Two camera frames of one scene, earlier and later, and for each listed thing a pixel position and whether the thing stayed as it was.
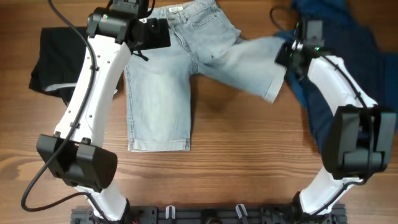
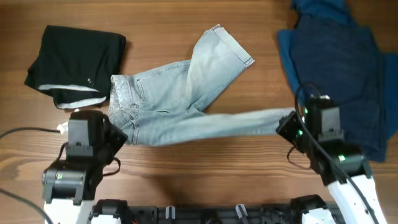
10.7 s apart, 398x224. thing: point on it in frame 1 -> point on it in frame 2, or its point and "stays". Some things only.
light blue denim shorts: (204, 41) -> (162, 104)
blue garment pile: (331, 28) stays
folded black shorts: (60, 57) stays
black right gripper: (283, 57) -> (288, 128)
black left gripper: (155, 34) -> (115, 137)
